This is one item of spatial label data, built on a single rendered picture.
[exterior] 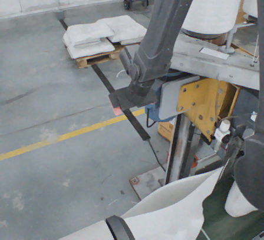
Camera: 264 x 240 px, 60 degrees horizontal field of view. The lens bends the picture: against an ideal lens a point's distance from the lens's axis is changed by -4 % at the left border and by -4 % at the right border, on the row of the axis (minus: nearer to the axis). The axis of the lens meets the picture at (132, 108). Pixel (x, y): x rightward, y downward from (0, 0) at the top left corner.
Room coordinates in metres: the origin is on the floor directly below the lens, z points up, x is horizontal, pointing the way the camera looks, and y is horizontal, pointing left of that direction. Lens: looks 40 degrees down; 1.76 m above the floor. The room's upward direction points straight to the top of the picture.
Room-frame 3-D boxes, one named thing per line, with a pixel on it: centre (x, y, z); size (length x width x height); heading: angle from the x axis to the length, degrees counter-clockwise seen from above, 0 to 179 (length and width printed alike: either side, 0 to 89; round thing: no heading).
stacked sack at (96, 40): (3.44, 0.75, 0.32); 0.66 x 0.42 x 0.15; 20
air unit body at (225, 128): (0.57, -0.33, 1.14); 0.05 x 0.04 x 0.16; 26
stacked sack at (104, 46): (3.27, 0.62, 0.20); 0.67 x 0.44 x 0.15; 116
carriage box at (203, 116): (0.85, -0.35, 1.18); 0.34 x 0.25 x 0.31; 26
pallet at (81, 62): (3.59, 0.43, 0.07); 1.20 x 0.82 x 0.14; 116
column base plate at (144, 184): (1.04, -0.29, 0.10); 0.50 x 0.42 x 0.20; 116
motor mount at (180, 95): (0.73, -0.22, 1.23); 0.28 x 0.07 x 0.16; 116
